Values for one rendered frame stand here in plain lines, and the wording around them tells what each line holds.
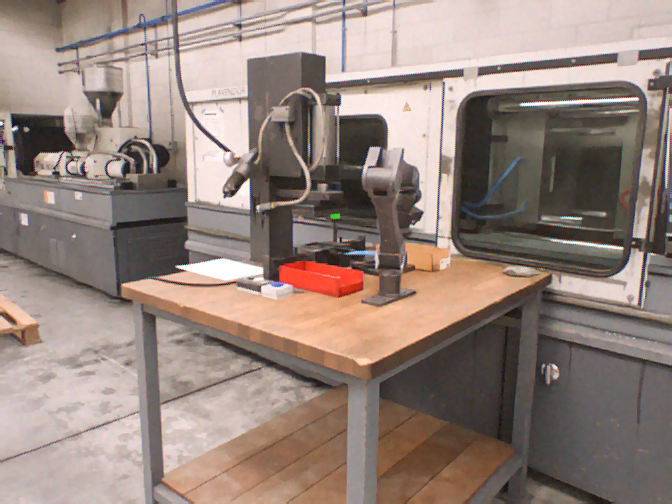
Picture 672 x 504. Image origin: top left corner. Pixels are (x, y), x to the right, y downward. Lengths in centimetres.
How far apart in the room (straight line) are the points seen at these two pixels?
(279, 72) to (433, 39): 313
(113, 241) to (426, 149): 310
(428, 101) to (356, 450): 157
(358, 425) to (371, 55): 447
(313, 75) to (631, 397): 156
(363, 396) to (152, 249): 394
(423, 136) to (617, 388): 123
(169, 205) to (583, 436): 384
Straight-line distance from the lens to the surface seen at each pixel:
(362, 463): 128
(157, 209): 498
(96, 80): 646
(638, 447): 224
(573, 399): 225
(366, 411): 122
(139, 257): 494
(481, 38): 477
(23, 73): 1113
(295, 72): 194
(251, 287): 165
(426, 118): 241
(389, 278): 156
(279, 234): 208
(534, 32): 457
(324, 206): 186
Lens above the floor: 133
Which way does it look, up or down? 11 degrees down
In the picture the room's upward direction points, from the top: 1 degrees clockwise
